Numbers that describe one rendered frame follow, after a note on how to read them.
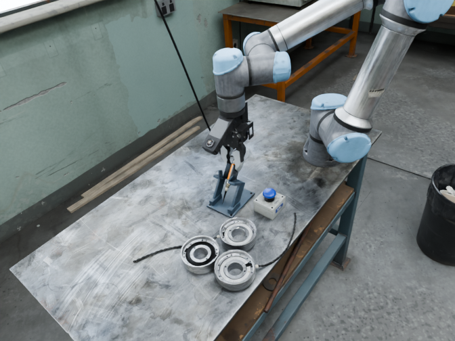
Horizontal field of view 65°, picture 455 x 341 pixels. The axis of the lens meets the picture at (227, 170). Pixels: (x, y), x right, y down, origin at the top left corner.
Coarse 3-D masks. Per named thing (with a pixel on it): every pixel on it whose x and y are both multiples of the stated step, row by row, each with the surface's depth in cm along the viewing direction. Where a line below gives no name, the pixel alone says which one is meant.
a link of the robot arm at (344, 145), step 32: (384, 0) 91; (416, 0) 78; (448, 0) 79; (384, 32) 88; (416, 32) 85; (384, 64) 90; (352, 96) 98; (320, 128) 111; (352, 128) 100; (352, 160) 106
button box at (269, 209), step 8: (256, 200) 108; (264, 200) 107; (272, 200) 107; (280, 200) 107; (256, 208) 109; (264, 208) 106; (272, 208) 105; (280, 208) 108; (264, 216) 108; (272, 216) 106
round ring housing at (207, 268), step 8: (192, 240) 99; (200, 240) 100; (208, 240) 99; (184, 248) 98; (200, 248) 98; (208, 248) 97; (216, 248) 97; (192, 256) 96; (208, 256) 95; (216, 256) 93; (184, 264) 94; (208, 264) 92; (192, 272) 95; (200, 272) 93; (208, 272) 95
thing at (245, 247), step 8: (224, 224) 102; (232, 224) 104; (248, 224) 103; (224, 232) 102; (232, 232) 102; (240, 232) 103; (256, 232) 99; (224, 240) 97; (232, 240) 99; (240, 240) 98; (256, 240) 100; (232, 248) 97; (240, 248) 96; (248, 248) 98
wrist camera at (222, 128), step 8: (224, 120) 97; (232, 120) 96; (216, 128) 97; (224, 128) 96; (232, 128) 98; (208, 136) 97; (216, 136) 96; (224, 136) 96; (208, 144) 96; (216, 144) 95; (216, 152) 96
